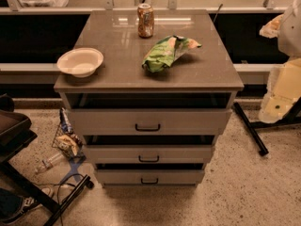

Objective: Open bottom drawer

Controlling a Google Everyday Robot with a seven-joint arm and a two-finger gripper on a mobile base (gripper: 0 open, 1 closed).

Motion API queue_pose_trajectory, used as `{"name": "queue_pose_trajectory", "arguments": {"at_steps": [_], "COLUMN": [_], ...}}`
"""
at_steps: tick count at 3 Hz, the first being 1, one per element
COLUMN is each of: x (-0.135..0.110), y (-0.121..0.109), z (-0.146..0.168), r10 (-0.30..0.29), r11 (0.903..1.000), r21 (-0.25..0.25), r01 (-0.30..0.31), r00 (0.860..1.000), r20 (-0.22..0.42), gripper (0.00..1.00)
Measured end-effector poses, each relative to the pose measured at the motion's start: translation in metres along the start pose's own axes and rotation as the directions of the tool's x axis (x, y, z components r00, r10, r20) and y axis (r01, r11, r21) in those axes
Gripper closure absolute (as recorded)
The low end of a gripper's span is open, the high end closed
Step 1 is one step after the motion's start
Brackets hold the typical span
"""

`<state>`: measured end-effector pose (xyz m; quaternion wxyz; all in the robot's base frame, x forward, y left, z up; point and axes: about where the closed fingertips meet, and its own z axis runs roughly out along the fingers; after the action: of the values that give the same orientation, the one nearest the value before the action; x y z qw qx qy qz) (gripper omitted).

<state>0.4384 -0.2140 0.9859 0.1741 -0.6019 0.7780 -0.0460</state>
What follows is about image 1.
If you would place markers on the sneaker shoe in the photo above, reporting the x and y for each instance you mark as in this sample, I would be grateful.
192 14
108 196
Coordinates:
13 206

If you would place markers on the green chip bag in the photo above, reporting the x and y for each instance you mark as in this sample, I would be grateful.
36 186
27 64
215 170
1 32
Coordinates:
166 51

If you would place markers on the grey drawer cabinet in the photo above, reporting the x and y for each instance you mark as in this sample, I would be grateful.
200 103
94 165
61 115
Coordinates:
202 78

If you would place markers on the black table leg frame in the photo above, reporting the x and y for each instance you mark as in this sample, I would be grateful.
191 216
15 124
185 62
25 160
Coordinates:
292 118

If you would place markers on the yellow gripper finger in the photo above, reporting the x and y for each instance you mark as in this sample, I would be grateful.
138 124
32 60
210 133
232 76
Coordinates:
270 30

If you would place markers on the wire basket with snacks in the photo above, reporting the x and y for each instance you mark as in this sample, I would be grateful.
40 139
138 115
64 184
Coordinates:
65 138

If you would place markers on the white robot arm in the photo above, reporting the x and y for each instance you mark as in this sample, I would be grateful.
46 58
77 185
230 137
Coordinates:
289 34

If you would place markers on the orange soda can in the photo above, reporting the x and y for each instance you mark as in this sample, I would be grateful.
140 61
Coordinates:
145 20

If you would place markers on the grey drawer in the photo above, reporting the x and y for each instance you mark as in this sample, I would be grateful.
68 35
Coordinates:
156 177
167 122
127 155

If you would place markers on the black cart frame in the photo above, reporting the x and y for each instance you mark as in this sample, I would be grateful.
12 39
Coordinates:
27 137

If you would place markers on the white bowl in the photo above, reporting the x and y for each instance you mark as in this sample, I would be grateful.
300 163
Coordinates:
81 62

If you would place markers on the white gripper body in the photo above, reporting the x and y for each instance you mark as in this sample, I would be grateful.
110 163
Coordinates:
292 32

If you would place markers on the clear plastic bottle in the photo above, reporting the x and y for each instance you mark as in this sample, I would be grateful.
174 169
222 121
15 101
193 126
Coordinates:
49 163

